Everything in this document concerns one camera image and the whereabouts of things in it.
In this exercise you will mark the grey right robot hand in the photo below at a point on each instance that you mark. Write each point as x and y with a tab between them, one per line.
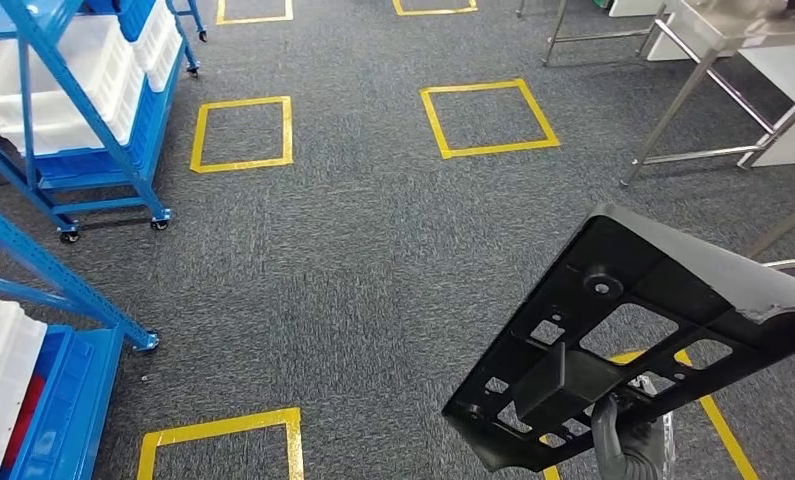
609	450

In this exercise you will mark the black plastic frame part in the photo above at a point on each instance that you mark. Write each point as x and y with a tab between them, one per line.
635	265

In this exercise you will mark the blue steel shelf rack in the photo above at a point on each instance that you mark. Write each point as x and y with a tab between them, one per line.
59	275
27	119
198	23

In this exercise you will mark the white cabinet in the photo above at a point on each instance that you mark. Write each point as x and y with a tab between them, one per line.
794	86

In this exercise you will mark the blue plastic crate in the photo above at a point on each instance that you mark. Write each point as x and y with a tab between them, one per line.
132	16
148	126
72	397

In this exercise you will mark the red item in crate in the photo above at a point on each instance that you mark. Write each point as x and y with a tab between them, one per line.
26	417

